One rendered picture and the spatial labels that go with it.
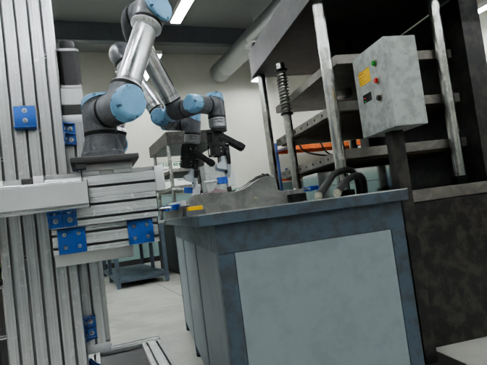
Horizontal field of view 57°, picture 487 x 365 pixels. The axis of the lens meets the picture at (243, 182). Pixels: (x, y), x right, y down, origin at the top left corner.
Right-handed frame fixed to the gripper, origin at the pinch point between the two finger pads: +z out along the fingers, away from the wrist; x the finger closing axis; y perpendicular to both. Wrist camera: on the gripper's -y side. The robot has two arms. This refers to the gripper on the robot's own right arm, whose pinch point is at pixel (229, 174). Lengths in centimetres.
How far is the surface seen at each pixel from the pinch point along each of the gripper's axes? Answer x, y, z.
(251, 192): -10.1, -11.3, 7.9
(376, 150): -27, -85, -7
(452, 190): -18, -119, 19
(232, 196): -10.1, -2.6, 8.9
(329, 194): -64, -72, 12
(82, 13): -558, 97, -336
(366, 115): -10, -73, -22
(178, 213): -44.2, 19.4, 12.8
